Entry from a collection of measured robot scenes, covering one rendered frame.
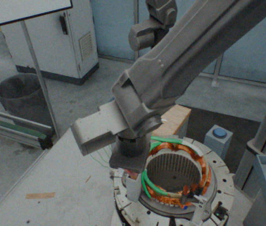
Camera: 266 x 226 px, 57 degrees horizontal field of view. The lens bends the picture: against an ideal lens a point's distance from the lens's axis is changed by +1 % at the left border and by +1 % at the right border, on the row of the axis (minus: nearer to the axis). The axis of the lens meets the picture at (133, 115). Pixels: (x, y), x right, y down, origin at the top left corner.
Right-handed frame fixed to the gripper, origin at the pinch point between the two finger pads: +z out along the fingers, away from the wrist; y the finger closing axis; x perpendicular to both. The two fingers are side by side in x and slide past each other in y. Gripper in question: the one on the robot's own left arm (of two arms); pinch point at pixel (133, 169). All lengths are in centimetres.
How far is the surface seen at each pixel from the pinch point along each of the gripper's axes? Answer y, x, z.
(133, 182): 1.6, 0.5, 2.9
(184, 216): 3.4, 13.0, 10.3
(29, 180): -11, -50, 45
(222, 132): -32.9, 23.4, 19.5
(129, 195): 2.0, -0.9, 8.9
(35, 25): -191, -162, 73
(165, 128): -28.5, 3.8, 17.2
